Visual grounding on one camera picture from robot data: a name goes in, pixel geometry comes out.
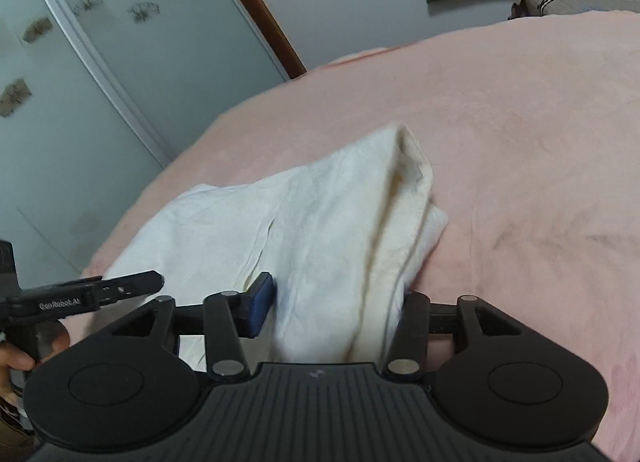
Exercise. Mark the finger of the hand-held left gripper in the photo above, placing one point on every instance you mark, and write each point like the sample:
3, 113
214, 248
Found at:
132, 284

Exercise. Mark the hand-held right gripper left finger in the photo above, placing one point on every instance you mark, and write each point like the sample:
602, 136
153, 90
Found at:
261, 307

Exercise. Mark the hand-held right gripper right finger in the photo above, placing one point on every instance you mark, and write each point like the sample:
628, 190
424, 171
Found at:
415, 324

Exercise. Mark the white towel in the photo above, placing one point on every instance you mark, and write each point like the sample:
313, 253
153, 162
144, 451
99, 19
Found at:
325, 222

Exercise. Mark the person's left hand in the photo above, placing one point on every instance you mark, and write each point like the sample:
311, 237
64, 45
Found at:
55, 342

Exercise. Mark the pink blanket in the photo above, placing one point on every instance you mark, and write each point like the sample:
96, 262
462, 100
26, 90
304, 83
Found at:
525, 166

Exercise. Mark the frosted glass wardrobe door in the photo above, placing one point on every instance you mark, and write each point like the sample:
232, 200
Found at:
100, 66

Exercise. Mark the brown wooden frame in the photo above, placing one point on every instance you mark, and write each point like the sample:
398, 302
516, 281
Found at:
255, 6

